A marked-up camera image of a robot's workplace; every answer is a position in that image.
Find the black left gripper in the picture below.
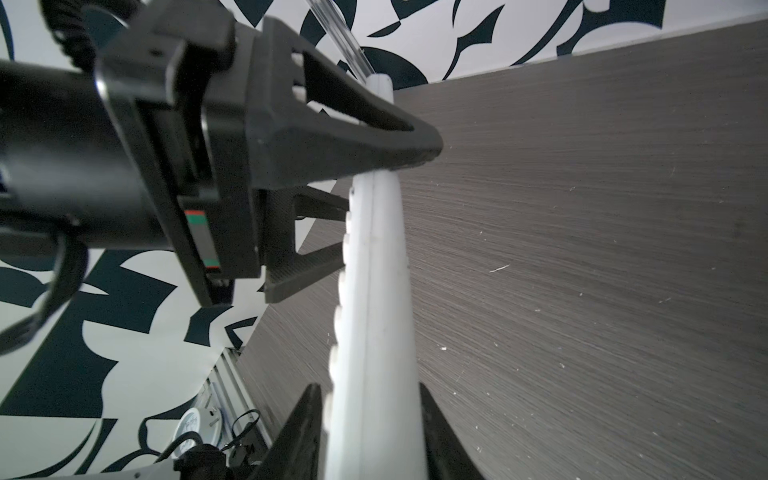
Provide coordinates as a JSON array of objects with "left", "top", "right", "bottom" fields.
[{"left": 92, "top": 0, "right": 445, "bottom": 308}]

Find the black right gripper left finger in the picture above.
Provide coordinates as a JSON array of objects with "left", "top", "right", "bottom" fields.
[{"left": 249, "top": 383, "right": 323, "bottom": 480}]

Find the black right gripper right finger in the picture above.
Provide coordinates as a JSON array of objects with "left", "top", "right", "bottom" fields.
[{"left": 419, "top": 383, "right": 485, "bottom": 480}]

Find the white remote control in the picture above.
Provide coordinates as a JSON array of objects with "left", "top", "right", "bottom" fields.
[{"left": 322, "top": 73, "right": 430, "bottom": 480}]

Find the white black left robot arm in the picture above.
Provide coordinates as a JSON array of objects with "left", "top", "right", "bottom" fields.
[{"left": 1, "top": 1, "right": 443, "bottom": 307}]

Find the round white alarm clock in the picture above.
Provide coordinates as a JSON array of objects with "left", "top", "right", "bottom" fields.
[{"left": 172, "top": 407, "right": 224, "bottom": 446}]

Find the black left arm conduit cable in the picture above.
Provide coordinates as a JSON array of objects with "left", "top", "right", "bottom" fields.
[{"left": 38, "top": 0, "right": 145, "bottom": 73}]

